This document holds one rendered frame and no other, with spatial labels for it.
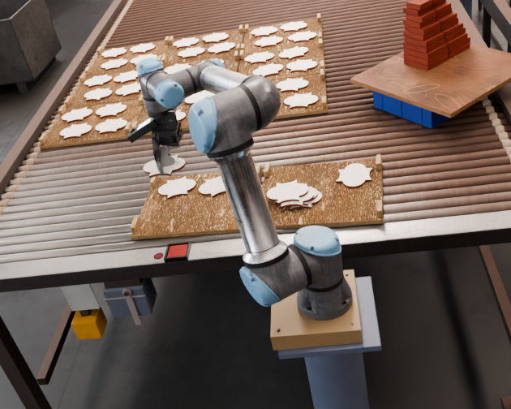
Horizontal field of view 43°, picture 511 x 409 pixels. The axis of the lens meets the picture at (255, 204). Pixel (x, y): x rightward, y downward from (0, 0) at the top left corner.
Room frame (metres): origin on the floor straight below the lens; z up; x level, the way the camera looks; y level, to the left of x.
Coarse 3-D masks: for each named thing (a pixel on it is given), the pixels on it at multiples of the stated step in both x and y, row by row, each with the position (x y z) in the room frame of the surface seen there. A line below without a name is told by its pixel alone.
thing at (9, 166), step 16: (112, 16) 4.20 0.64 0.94; (96, 32) 3.91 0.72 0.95; (80, 64) 3.47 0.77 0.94; (64, 80) 3.25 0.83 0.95; (48, 96) 3.09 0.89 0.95; (64, 96) 3.14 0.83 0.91; (48, 112) 2.91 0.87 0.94; (32, 128) 2.75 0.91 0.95; (16, 144) 2.62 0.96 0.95; (32, 144) 2.66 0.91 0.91; (16, 160) 2.49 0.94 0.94; (0, 176) 2.36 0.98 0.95; (0, 192) 2.28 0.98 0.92
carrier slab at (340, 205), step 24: (288, 168) 1.99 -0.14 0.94; (312, 168) 1.95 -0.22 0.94; (336, 168) 1.92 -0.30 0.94; (264, 192) 1.87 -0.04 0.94; (336, 192) 1.78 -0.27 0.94; (360, 192) 1.75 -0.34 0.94; (288, 216) 1.70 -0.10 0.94; (312, 216) 1.68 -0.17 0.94; (336, 216) 1.65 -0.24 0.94; (360, 216) 1.62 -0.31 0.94
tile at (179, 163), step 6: (174, 156) 1.88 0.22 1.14; (150, 162) 1.87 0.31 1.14; (174, 162) 1.84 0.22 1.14; (180, 162) 1.83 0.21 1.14; (144, 168) 1.84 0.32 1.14; (150, 168) 1.83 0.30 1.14; (156, 168) 1.82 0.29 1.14; (168, 168) 1.81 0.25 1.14; (174, 168) 1.80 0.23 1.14; (180, 168) 1.80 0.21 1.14; (150, 174) 1.79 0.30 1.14; (156, 174) 1.79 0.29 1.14; (168, 174) 1.78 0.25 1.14
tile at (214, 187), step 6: (210, 180) 2.00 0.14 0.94; (216, 180) 1.99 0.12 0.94; (204, 186) 1.97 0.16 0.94; (210, 186) 1.97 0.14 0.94; (216, 186) 1.96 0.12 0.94; (222, 186) 1.95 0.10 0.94; (204, 192) 1.93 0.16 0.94; (210, 192) 1.92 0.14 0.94; (216, 192) 1.92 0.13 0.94; (222, 192) 1.92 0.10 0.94
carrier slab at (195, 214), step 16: (176, 176) 2.10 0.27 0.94; (192, 176) 2.07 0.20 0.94; (208, 176) 2.05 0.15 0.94; (192, 192) 1.96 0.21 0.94; (144, 208) 1.93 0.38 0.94; (160, 208) 1.91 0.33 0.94; (176, 208) 1.89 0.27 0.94; (192, 208) 1.87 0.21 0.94; (208, 208) 1.84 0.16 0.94; (224, 208) 1.83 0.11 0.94; (144, 224) 1.83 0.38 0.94; (160, 224) 1.81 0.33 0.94; (176, 224) 1.79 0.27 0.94; (192, 224) 1.77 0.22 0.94; (208, 224) 1.75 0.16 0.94; (224, 224) 1.73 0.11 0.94
